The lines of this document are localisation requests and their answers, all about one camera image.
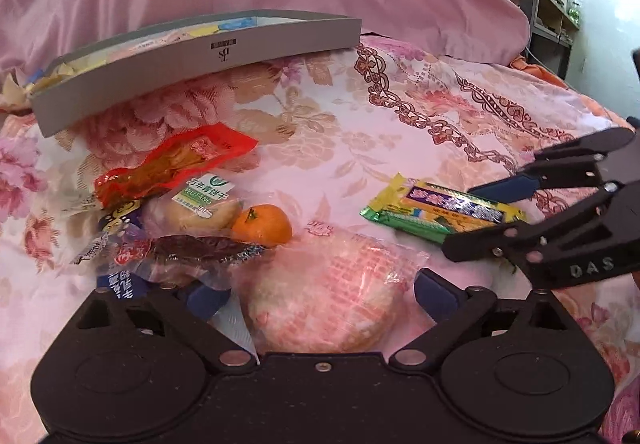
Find round pastry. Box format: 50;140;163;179
235;231;431;355

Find grey cardboard box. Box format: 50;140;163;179
30;9;363;139

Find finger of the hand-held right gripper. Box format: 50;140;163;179
441;184;640;291
470;127;637;205

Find orange mandarin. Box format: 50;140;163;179
231;204;293;247

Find floral bed sheet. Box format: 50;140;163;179
0;34;640;444

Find dark brown snack packet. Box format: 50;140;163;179
107;233;268;287

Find blue cartoon print packet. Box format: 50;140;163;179
97;198;143;235

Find small white packet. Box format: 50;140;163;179
70;231;113;267

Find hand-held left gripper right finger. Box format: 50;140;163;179
387;269;583;372

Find yellow green purple snack packet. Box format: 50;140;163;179
359;173;528;245

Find bun packet with green label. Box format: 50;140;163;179
142;171;246;237

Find red snack packet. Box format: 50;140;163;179
94;123;260;210

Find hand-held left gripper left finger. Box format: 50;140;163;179
70;281;261;372

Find orange cloth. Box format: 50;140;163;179
510;57;571;88

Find blue and white packet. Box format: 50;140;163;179
97;269;146;305

